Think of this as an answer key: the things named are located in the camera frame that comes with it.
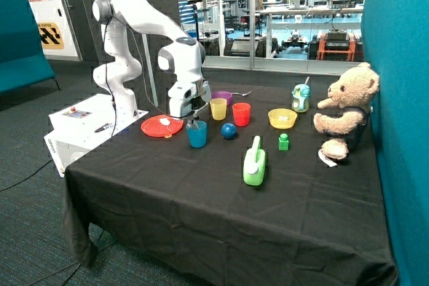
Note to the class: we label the beige teddy bear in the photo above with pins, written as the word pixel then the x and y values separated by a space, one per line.
pixel 351 96

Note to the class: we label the yellow plastic bowl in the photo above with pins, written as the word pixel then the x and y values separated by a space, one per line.
pixel 274 121

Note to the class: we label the metal spoon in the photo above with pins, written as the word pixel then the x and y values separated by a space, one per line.
pixel 241 94

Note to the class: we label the black tripod stand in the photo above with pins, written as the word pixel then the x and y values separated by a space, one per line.
pixel 193 4

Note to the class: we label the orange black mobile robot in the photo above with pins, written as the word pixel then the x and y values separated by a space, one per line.
pixel 336 45

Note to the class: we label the black tablecloth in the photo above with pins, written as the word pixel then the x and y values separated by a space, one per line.
pixel 306 224

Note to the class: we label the blue plastic cup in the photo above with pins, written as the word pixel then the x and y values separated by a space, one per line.
pixel 197 138

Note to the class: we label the red plastic cup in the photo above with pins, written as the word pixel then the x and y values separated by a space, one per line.
pixel 241 113

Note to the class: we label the red plastic plate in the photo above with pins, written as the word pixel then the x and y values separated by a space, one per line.
pixel 153 128

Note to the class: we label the purple plastic bowl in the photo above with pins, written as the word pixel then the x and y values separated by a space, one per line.
pixel 222 94

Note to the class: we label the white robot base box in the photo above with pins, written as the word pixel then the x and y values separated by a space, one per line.
pixel 74 128

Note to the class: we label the green toy block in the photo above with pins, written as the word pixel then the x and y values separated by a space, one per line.
pixel 283 142

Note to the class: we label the teal sofa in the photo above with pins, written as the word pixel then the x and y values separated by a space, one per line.
pixel 23 62

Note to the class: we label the teal sippy cup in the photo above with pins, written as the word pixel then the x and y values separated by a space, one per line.
pixel 301 94

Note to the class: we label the blue ball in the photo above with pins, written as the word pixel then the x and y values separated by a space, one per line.
pixel 228 131

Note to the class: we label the black marker pen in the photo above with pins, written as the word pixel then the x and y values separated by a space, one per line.
pixel 102 128

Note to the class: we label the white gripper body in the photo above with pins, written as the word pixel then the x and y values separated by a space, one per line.
pixel 188 98

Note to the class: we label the green toy watering can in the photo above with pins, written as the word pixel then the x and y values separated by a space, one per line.
pixel 254 164

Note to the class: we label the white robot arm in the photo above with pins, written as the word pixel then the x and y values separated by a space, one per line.
pixel 183 57

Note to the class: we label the yellow plastic cup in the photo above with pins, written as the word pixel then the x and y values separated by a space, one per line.
pixel 218 107

